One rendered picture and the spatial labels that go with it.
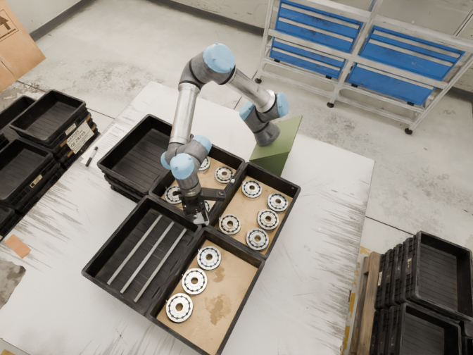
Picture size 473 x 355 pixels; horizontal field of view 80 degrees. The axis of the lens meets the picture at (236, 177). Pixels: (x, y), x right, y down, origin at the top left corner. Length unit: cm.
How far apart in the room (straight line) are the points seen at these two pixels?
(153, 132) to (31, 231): 76
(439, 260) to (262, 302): 115
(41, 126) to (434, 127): 359
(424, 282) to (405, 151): 156
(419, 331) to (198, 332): 127
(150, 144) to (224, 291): 86
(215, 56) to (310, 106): 214
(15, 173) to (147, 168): 110
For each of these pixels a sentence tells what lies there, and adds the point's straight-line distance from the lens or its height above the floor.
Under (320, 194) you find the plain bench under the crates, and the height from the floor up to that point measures 70.
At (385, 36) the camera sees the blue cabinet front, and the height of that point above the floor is 83.
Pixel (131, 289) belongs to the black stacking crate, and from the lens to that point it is 130.
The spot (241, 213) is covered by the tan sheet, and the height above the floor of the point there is 83.
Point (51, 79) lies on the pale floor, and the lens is 363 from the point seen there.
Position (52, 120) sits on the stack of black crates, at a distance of 243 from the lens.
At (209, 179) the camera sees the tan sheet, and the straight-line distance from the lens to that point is 145.
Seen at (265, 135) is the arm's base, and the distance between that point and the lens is 156.
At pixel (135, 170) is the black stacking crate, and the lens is 153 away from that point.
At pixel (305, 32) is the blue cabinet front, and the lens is 293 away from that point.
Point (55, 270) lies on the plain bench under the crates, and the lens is 157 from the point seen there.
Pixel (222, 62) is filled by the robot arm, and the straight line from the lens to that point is 117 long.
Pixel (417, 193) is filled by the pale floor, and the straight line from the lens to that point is 298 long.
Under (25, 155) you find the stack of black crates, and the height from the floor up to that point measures 38.
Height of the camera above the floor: 206
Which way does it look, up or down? 57 degrees down
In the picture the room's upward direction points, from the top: 8 degrees clockwise
